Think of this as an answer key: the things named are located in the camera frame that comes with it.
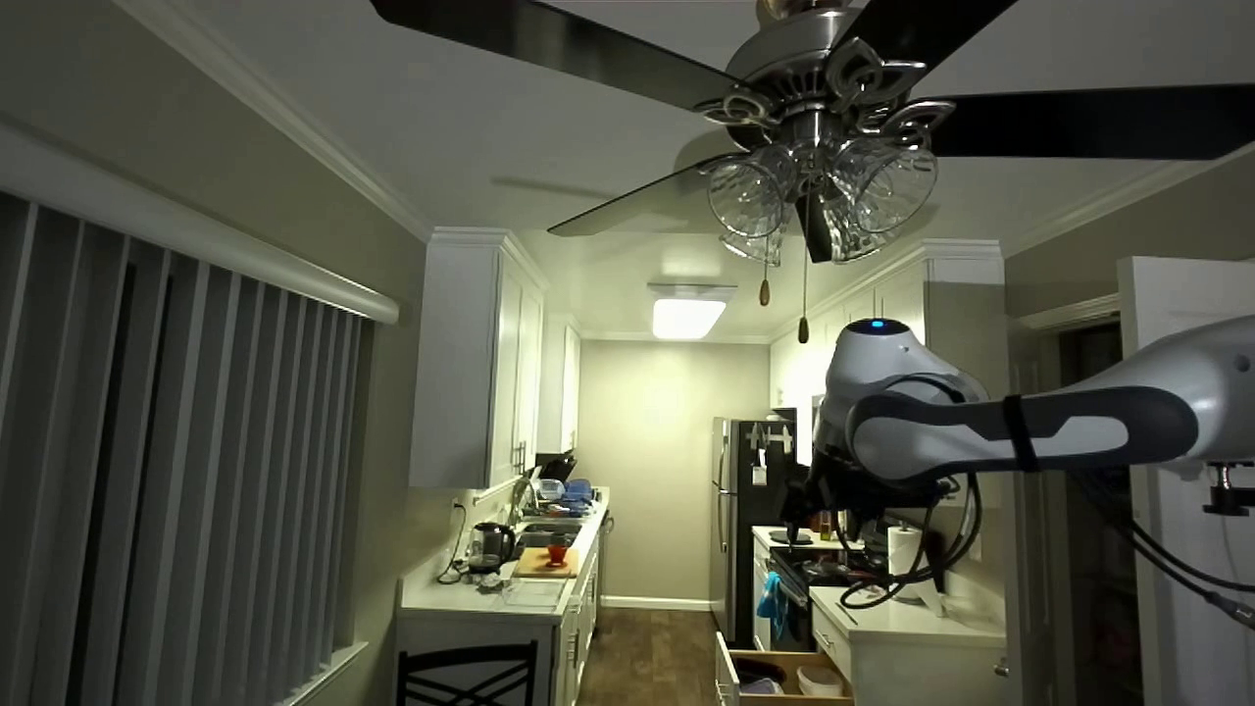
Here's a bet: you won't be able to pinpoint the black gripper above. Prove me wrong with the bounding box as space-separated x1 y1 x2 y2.
803 442 963 528

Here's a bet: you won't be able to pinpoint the long fan pull chain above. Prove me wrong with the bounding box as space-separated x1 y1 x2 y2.
796 251 814 351

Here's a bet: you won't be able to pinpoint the white paper towel roll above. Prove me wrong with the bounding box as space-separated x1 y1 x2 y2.
880 521 931 583

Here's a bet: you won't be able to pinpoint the kitchen stove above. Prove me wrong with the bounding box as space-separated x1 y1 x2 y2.
750 521 853 655

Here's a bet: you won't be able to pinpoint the black refrigerator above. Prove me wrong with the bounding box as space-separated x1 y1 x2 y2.
711 411 803 650

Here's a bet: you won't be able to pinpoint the blue hanging towel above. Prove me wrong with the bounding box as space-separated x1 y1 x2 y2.
752 570 796 646

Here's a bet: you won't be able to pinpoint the open wooden drawer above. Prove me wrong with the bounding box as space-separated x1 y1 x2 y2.
711 630 853 706

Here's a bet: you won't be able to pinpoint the rectangular ceiling light panel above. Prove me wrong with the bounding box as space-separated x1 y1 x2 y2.
648 285 733 347

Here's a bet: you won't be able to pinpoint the dark fan blade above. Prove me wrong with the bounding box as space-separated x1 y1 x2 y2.
843 0 1020 72
546 155 729 242
369 0 741 117
930 83 1255 164
796 190 843 266

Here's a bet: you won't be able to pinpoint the black coffee maker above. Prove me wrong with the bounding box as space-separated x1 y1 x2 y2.
528 449 581 489

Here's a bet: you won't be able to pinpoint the small white upper cabinet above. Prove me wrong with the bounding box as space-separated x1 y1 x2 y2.
535 311 589 455

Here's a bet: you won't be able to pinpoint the orange cutting board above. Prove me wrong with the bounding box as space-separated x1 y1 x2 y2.
514 540 581 579

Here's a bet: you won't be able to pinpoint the white panel door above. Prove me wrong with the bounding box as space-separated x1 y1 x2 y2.
1112 251 1255 706

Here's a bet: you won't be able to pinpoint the white base cabinet with counter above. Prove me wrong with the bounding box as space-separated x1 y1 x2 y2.
393 487 616 706

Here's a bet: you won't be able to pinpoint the dark electric kettle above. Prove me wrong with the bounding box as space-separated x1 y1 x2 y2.
457 519 522 578

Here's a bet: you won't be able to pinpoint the ceiling fan motor housing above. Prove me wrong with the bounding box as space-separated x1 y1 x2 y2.
711 0 955 170

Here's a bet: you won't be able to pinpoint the tall white upper cabinet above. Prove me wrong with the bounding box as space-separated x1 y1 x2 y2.
405 224 548 496

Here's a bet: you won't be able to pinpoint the black metal chair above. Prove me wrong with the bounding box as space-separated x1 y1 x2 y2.
393 636 539 706

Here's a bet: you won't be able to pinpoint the grey vertical blinds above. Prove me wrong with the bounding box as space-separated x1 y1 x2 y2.
0 194 375 706

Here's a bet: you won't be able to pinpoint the white blinds valance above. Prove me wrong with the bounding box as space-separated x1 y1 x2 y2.
0 122 405 331

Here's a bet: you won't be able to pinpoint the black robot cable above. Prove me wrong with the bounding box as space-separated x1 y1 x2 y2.
835 467 988 613
1125 519 1255 636

